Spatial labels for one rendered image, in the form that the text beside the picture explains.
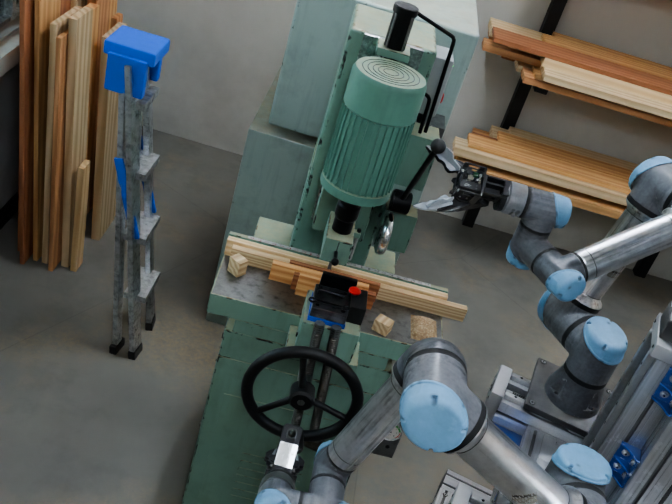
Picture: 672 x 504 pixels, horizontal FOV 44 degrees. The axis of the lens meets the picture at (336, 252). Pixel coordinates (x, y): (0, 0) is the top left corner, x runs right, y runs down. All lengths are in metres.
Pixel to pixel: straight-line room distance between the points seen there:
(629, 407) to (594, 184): 2.31
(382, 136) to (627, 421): 0.82
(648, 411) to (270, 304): 0.90
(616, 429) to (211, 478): 1.15
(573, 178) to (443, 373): 2.71
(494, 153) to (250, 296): 2.15
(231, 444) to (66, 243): 1.41
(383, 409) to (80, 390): 1.59
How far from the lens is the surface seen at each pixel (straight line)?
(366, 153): 1.91
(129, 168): 2.75
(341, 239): 2.07
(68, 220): 3.44
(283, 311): 2.06
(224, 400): 2.28
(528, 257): 1.95
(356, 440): 1.72
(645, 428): 1.96
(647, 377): 1.89
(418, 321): 2.16
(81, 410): 2.98
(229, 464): 2.45
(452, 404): 1.43
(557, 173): 4.08
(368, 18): 2.19
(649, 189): 2.15
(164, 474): 2.83
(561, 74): 3.83
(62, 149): 3.29
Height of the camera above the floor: 2.15
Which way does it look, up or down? 32 degrees down
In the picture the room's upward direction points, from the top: 18 degrees clockwise
